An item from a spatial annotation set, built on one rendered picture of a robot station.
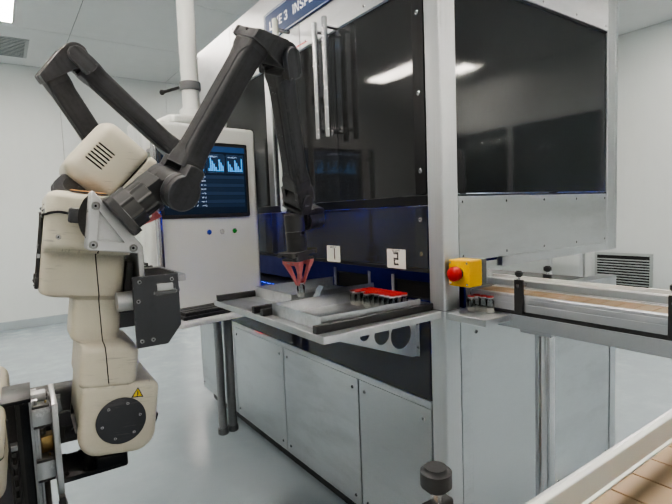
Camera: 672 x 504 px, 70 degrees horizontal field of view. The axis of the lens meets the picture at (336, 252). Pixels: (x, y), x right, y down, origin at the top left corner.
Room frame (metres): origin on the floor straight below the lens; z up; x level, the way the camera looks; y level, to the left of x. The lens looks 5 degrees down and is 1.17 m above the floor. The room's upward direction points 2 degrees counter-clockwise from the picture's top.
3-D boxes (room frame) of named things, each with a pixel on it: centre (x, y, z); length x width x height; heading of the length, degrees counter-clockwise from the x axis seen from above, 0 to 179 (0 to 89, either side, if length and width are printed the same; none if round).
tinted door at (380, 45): (1.55, -0.15, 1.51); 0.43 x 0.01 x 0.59; 35
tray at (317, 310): (1.36, -0.02, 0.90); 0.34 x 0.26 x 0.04; 124
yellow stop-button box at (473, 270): (1.29, -0.35, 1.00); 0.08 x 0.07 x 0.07; 125
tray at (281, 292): (1.70, 0.08, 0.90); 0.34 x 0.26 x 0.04; 125
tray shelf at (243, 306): (1.52, 0.04, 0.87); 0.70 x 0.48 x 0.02; 35
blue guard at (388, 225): (2.16, 0.29, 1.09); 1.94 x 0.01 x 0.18; 35
